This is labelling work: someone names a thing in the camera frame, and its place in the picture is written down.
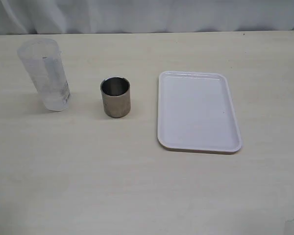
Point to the stainless steel cup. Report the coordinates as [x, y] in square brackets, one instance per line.
[115, 92]

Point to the clear plastic measuring cup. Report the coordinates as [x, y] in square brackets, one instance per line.
[41, 58]

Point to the white rectangular plastic tray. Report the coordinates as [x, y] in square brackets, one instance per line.
[196, 113]

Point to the white backdrop curtain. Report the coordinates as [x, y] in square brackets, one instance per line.
[143, 16]

